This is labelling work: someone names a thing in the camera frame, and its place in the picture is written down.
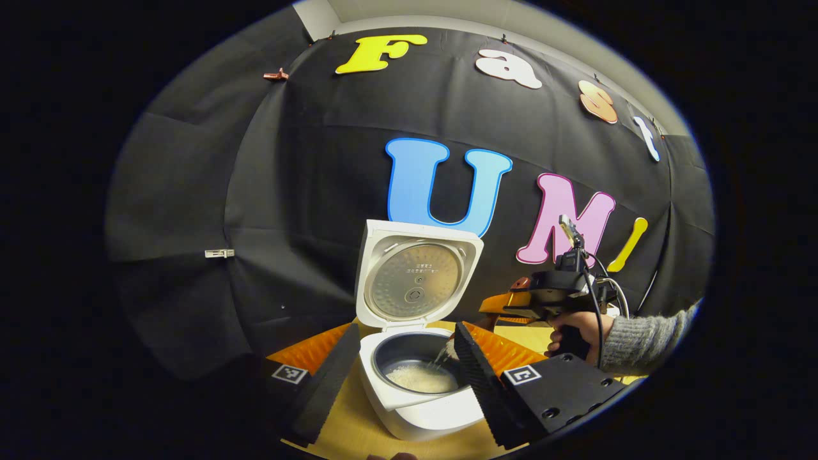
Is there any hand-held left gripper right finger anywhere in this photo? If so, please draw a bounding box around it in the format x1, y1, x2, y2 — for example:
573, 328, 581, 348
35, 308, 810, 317
452, 321, 628, 450

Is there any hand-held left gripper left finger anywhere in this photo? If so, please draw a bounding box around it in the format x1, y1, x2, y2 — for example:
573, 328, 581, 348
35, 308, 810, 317
252, 323, 362, 448

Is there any white rice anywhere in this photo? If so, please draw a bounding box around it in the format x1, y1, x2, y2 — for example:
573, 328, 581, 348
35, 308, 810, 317
385, 363, 459, 394

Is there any white rice cooker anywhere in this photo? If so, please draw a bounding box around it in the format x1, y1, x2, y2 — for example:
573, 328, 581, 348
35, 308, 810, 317
355, 219, 486, 441

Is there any black backdrop cloth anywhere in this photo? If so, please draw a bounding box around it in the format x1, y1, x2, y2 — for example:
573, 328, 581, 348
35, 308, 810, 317
105, 6, 716, 384

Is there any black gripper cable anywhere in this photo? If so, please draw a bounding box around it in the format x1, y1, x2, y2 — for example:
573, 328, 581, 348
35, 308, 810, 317
575, 246, 606, 370

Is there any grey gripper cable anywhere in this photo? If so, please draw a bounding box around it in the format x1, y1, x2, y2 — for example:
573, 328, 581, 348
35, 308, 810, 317
599, 277, 631, 319

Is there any thin cable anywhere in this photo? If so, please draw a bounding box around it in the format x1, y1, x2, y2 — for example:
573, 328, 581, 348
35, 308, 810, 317
636, 211, 672, 317

